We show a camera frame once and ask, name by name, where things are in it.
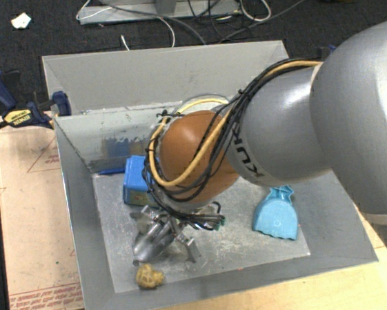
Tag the blue pen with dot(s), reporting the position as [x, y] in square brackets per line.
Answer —
[111, 171]

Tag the tan lumpy ball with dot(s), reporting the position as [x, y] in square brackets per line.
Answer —
[149, 276]

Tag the grey metal bin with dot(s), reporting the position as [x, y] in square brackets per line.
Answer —
[232, 254]

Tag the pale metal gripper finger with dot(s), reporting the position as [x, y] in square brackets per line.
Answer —
[191, 250]

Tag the brown cardboard board red print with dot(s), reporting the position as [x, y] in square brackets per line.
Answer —
[31, 221]

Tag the light blue plastic scoop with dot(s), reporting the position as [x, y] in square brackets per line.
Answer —
[273, 218]

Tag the blue box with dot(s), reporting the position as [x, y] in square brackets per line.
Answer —
[135, 181]

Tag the shiny silver metal object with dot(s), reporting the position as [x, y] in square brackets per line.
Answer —
[150, 244]

